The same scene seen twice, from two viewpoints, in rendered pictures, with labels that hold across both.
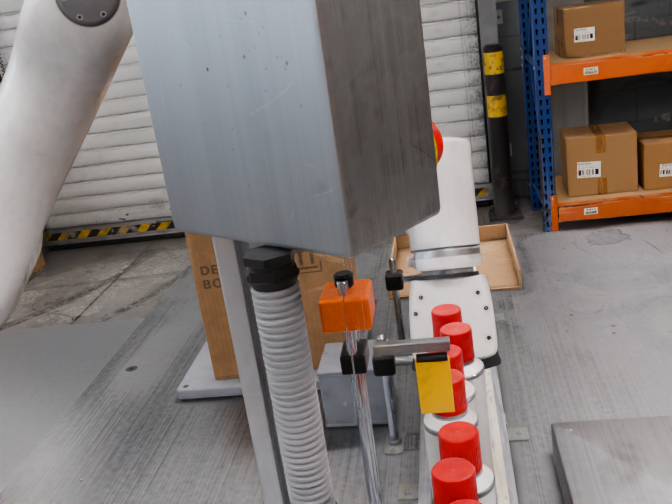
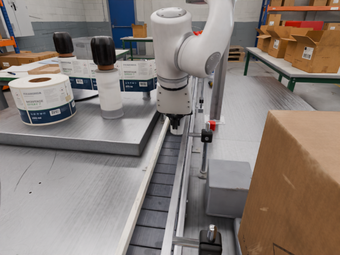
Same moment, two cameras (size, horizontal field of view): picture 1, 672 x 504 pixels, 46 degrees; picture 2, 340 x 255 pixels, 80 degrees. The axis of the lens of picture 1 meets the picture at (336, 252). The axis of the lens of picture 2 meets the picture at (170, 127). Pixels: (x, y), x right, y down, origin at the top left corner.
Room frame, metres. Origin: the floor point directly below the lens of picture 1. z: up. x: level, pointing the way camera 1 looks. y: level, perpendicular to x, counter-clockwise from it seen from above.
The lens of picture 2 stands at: (1.42, -0.15, 1.23)
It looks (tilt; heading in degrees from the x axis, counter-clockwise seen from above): 28 degrees down; 179
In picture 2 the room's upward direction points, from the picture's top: straight up
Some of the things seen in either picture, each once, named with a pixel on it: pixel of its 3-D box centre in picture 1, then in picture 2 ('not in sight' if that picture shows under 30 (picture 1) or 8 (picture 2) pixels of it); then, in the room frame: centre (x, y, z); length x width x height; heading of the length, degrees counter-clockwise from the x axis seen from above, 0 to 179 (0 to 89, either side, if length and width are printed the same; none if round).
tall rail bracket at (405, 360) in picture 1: (404, 389); (197, 148); (0.96, -0.06, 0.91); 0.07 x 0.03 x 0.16; 81
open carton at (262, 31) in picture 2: not in sight; (268, 37); (-2.39, 1.63, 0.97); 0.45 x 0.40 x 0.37; 83
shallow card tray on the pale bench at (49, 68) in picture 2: not in sight; (51, 69); (-0.57, -1.25, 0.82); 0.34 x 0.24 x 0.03; 177
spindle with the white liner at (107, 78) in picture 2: not in sight; (107, 79); (0.65, -0.37, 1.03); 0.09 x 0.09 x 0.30
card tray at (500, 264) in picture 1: (452, 258); not in sight; (1.61, -0.24, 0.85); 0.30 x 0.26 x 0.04; 171
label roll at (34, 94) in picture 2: not in sight; (45, 97); (0.64, -0.63, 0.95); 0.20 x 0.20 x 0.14
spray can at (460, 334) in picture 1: (464, 414); not in sight; (0.75, -0.11, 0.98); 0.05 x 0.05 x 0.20
